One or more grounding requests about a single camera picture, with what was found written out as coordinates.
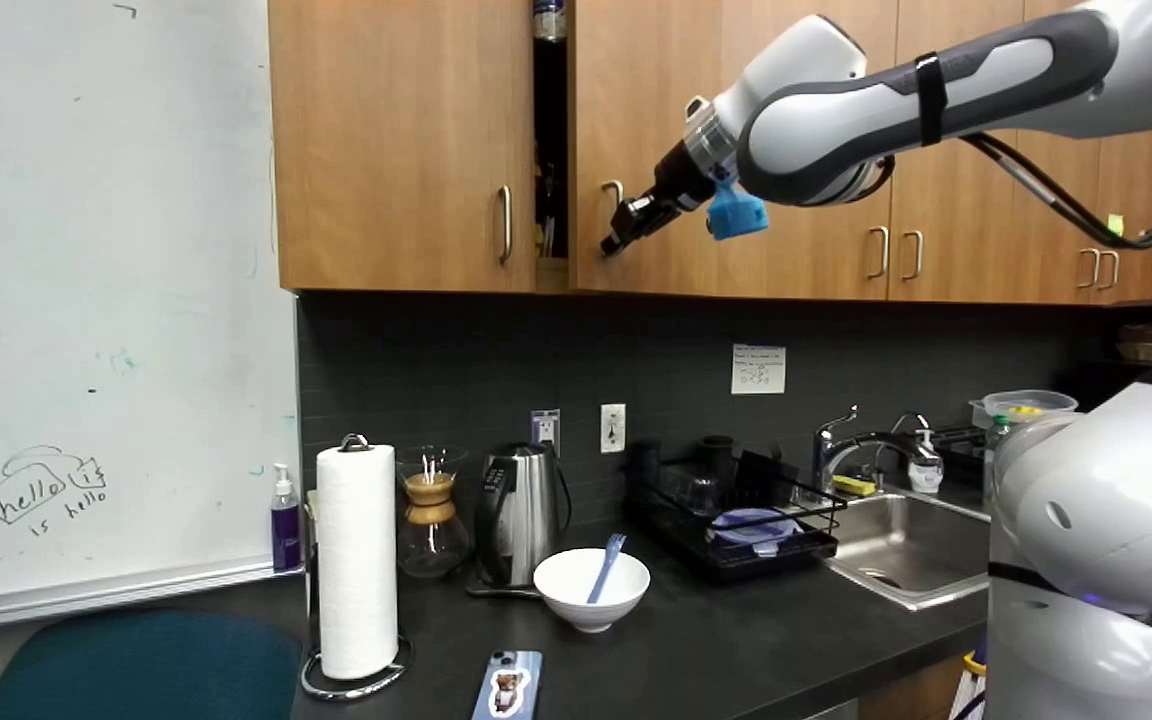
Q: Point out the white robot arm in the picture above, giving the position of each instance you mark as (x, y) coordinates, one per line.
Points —
(1071, 498)

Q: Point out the grey light switch plate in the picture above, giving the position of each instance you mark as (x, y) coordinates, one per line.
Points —
(757, 371)

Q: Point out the purple soap bottle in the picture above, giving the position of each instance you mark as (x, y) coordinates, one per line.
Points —
(286, 521)

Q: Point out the glass coffee carafe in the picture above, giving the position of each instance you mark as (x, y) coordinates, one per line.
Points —
(434, 539)

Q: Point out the blue white plate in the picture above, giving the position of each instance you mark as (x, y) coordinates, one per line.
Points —
(757, 531)

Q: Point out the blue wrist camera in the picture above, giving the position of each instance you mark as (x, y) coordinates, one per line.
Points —
(733, 214)

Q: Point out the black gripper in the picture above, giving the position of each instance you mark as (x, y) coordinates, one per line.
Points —
(677, 186)

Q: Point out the steel sink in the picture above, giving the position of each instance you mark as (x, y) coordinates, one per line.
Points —
(910, 548)

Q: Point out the white ceramic bowl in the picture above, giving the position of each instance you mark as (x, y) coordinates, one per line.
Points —
(587, 589)

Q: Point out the stainless steel electric kettle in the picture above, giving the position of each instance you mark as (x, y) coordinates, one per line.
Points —
(523, 512)

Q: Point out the blue phone on counter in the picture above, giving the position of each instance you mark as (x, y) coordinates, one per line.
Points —
(508, 686)

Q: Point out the blue chair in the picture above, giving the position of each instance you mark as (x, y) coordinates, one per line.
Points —
(153, 664)

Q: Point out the chrome faucet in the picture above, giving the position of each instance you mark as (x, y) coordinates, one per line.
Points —
(904, 453)

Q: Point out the wooden cupboard door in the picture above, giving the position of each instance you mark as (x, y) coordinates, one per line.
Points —
(400, 146)
(633, 70)

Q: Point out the blue spoon in bowl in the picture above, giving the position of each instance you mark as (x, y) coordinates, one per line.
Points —
(612, 545)

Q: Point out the white wall outlet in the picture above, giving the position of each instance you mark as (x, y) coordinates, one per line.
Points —
(612, 430)

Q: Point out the white paper towel roll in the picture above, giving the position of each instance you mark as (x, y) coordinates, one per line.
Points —
(355, 576)

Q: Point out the white whiteboard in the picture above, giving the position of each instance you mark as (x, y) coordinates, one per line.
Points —
(147, 341)

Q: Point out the black dish rack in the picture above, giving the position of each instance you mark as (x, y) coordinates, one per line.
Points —
(677, 493)

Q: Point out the plastic container with food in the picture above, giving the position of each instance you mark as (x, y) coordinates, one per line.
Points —
(1016, 410)

